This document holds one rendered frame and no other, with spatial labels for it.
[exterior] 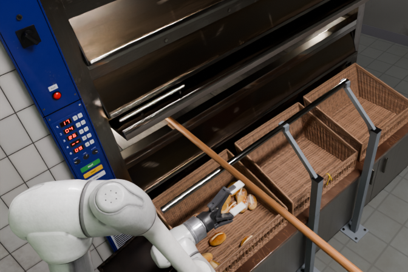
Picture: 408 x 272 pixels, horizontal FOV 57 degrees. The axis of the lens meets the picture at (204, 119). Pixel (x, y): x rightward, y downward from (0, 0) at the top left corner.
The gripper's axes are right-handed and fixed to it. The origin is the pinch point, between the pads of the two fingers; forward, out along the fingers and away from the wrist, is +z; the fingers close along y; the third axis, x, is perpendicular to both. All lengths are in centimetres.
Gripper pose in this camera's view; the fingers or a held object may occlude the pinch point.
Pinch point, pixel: (241, 195)
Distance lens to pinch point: 152.6
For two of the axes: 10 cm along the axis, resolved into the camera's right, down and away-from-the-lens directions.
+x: 6.0, 4.5, -6.6
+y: 1.3, 7.6, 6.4
